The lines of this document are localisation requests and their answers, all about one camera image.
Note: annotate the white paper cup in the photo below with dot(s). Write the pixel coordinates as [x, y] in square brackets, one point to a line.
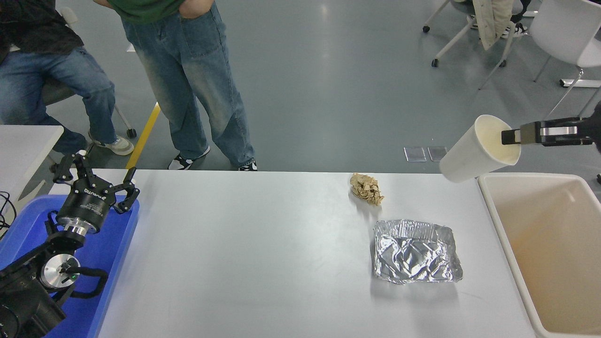
[469, 155]

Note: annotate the person with black-white shoes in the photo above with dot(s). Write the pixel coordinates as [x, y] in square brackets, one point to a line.
[514, 29]

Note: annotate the white shell chair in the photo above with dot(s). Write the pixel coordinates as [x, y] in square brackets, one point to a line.
[563, 28]

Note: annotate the standing person's left hand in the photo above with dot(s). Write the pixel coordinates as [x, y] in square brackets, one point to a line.
[197, 7]

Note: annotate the clear floor plate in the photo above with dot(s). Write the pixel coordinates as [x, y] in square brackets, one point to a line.
[415, 154]
[436, 152]

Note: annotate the blue plastic tray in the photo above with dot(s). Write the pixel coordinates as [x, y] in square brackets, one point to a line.
[108, 244]

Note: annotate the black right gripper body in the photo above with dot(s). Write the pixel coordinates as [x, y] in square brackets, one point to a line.
[597, 126]

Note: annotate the white-legged rolling chair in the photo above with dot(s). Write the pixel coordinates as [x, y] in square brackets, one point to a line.
[453, 40]

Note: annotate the standing person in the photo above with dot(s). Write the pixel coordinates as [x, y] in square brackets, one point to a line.
[188, 70]

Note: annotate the large pale plastic bin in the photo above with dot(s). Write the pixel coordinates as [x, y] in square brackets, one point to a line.
[554, 244]

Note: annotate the tan paper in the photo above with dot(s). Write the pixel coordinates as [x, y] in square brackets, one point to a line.
[367, 188]

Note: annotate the seated person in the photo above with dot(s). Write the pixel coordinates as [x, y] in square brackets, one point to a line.
[28, 75]

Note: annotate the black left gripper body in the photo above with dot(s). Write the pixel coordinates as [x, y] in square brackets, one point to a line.
[87, 206]

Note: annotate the foil tray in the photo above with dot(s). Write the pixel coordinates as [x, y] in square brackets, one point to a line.
[415, 253]

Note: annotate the white floor base bar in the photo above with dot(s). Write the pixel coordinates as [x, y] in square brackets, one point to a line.
[580, 84]

